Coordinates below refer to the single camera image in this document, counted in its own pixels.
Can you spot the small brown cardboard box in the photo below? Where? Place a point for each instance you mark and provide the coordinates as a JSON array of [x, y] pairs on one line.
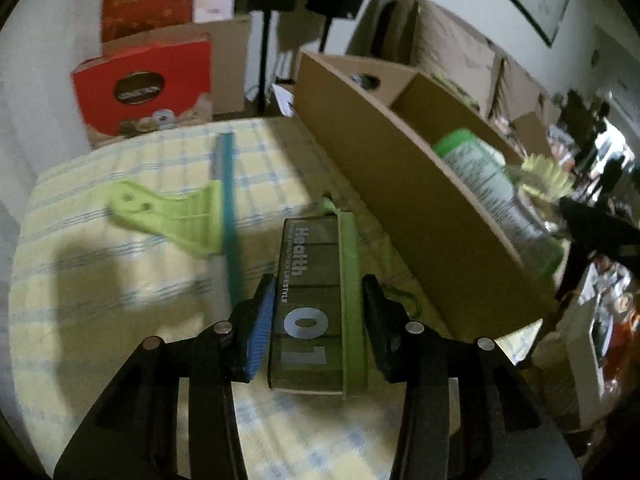
[[531, 135]]

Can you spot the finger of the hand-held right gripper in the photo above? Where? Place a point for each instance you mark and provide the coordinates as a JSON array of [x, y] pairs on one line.
[[605, 232]]

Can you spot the green squeegee with teal blade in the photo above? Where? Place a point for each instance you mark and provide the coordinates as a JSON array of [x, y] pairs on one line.
[[170, 210]]

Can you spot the white paper sheet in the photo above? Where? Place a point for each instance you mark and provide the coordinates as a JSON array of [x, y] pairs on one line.
[[283, 101]]

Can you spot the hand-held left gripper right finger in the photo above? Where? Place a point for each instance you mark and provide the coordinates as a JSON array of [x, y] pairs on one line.
[[377, 325]]

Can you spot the leaning flattened cardboard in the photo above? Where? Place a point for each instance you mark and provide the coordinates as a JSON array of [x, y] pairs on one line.
[[455, 50]]

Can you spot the red box with oval label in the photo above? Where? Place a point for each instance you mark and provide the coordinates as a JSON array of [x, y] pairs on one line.
[[100, 100]]

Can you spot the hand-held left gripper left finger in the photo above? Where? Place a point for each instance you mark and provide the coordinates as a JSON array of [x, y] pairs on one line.
[[260, 330]]

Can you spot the green labelled can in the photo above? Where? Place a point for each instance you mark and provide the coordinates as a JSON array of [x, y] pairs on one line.
[[480, 180]]

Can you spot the yellow-green shuttlecock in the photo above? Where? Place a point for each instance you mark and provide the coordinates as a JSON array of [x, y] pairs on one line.
[[545, 175]]

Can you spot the yellow checked tablecloth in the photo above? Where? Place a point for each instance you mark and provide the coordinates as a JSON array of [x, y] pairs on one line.
[[100, 310]]

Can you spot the light green pill case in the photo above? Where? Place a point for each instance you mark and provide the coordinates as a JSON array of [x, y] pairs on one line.
[[310, 280]]

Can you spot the dark flat panel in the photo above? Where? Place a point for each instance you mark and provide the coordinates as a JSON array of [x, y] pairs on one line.
[[380, 20]]

